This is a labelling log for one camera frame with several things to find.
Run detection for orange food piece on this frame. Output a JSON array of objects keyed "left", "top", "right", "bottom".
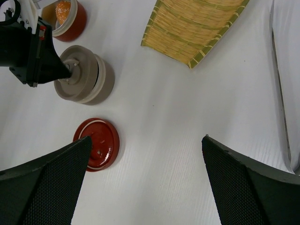
[{"left": 55, "top": 0, "right": 71, "bottom": 25}]

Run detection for metal tongs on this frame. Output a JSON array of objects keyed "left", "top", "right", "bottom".
[{"left": 269, "top": 0, "right": 293, "bottom": 173}]

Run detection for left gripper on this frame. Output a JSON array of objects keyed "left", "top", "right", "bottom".
[{"left": 0, "top": 18, "right": 71, "bottom": 87}]

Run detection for beige steel container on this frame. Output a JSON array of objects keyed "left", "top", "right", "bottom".
[{"left": 77, "top": 54, "right": 115, "bottom": 105}]

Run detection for red steel container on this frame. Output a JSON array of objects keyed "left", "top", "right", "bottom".
[{"left": 41, "top": 0, "right": 87, "bottom": 42}]

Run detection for red lid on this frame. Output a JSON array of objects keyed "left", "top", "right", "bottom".
[{"left": 73, "top": 118, "right": 120, "bottom": 172}]

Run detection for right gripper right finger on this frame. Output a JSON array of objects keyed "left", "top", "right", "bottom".
[{"left": 202, "top": 135, "right": 300, "bottom": 225}]

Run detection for yellow bamboo tray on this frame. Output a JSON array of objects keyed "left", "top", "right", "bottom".
[{"left": 141, "top": 0, "right": 248, "bottom": 69}]

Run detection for beige lid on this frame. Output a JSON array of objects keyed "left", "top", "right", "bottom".
[{"left": 54, "top": 45, "right": 105, "bottom": 104}]

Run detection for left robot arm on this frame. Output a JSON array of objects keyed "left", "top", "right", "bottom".
[{"left": 0, "top": 0, "right": 71, "bottom": 87}]

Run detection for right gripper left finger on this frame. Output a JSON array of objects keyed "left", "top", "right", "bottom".
[{"left": 0, "top": 136, "right": 92, "bottom": 225}]

